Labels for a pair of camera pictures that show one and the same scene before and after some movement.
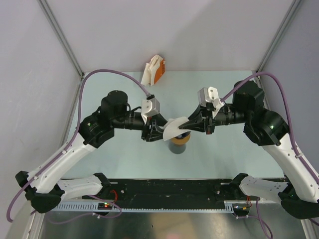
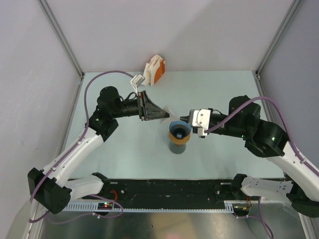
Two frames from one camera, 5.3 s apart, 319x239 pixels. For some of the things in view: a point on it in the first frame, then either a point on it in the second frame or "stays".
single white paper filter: x=171 y=129 -> x=172 y=116
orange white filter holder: x=148 y=76 stays
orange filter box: x=160 y=71 stays
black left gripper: x=150 y=135 -> x=149 y=111
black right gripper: x=199 y=124 -> x=186 y=118
